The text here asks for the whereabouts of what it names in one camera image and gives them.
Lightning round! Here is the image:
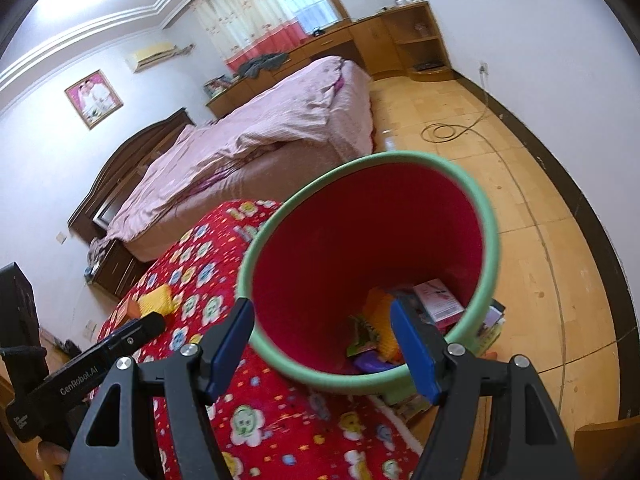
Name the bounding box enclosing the white box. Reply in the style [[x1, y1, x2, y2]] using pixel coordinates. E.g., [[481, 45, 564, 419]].
[[412, 278, 464, 326]]

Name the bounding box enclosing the yellow foam net back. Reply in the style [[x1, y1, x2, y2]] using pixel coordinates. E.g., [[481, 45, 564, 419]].
[[138, 285, 175, 316]]

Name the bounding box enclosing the purple plastic wrapper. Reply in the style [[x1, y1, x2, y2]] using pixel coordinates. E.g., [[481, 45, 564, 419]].
[[350, 350, 404, 374]]

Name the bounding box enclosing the orange foam net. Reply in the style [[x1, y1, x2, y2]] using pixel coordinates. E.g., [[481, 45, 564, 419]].
[[362, 288, 402, 364]]

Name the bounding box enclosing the orange small carton box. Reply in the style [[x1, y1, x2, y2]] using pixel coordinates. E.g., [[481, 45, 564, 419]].
[[116, 298, 141, 323]]

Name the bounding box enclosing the red green trash bin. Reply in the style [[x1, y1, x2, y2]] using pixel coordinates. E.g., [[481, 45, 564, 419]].
[[235, 151, 500, 399]]

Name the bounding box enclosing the person's left hand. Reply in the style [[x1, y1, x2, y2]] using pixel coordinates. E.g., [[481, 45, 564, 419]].
[[37, 441, 70, 480]]

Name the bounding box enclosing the dark wood nightstand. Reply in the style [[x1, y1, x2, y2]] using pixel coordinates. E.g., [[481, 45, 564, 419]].
[[87, 240, 151, 300]]

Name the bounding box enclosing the red smiley-flower quilt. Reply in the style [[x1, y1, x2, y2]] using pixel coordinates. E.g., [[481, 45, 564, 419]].
[[126, 200, 420, 479]]

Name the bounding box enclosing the dark wood headboard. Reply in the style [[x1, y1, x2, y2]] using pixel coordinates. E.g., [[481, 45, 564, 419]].
[[67, 107, 194, 244]]

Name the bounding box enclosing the bed mattress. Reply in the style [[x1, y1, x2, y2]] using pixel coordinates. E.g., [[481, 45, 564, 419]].
[[122, 58, 373, 261]]

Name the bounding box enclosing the framed wedding photo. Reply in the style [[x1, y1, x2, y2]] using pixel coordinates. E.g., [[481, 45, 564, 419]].
[[64, 70, 124, 129]]

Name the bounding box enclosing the pink bed quilt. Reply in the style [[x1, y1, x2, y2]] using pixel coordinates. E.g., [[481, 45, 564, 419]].
[[105, 56, 344, 242]]

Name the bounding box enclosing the dark clothes pile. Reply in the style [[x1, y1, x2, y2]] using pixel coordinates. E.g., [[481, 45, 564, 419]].
[[238, 52, 288, 79]]

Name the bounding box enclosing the wooden desk cabinet unit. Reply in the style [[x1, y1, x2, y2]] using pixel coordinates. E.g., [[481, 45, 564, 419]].
[[206, 2, 454, 118]]

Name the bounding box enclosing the floral curtain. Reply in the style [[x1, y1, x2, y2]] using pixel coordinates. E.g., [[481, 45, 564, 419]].
[[190, 0, 306, 72]]

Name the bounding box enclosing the coiled cable on floor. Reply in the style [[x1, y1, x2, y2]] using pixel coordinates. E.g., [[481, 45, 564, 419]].
[[418, 64, 490, 146]]

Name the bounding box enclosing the wall air conditioner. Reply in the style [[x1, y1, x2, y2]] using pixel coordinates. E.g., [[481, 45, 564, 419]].
[[127, 42, 177, 73]]

